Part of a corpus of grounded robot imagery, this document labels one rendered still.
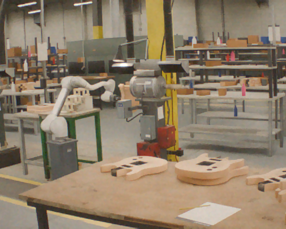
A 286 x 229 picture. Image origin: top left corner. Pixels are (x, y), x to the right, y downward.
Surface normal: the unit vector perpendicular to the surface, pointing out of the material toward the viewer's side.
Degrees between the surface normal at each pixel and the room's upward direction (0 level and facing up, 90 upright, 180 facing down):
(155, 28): 90
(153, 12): 90
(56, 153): 90
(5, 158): 90
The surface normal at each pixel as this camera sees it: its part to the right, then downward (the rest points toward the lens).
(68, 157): 0.76, 0.07
